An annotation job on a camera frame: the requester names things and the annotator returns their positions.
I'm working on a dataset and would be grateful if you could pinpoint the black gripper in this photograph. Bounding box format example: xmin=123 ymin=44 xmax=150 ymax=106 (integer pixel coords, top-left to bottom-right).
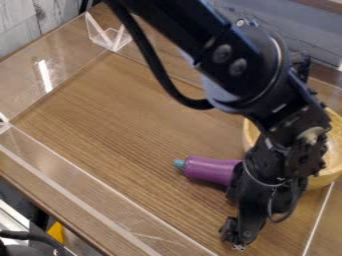
xmin=219 ymin=161 xmax=309 ymax=251

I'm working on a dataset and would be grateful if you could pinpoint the purple toy eggplant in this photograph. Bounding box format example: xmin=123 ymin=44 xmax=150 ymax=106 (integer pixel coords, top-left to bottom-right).
xmin=174 ymin=156 xmax=241 ymax=186

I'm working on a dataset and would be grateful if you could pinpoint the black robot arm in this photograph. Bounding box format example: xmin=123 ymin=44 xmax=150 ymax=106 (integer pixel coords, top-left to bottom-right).
xmin=107 ymin=0 xmax=332 ymax=249

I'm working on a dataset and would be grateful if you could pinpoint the brown wooden bowl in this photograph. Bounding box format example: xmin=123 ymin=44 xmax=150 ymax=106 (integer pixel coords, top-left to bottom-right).
xmin=242 ymin=108 xmax=342 ymax=190

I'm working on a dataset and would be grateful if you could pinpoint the yellow label on device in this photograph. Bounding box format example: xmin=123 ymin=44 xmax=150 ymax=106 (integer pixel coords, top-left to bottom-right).
xmin=47 ymin=222 xmax=66 ymax=243

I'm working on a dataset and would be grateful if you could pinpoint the clear acrylic tray wall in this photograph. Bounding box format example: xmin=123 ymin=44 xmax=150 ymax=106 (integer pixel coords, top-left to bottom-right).
xmin=0 ymin=121 xmax=217 ymax=256

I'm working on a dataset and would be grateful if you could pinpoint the black cable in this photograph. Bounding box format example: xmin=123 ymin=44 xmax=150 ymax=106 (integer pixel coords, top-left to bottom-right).
xmin=0 ymin=229 xmax=67 ymax=256

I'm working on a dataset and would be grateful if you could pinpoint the clear acrylic corner bracket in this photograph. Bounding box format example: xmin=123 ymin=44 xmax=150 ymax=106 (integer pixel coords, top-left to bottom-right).
xmin=85 ymin=13 xmax=133 ymax=52

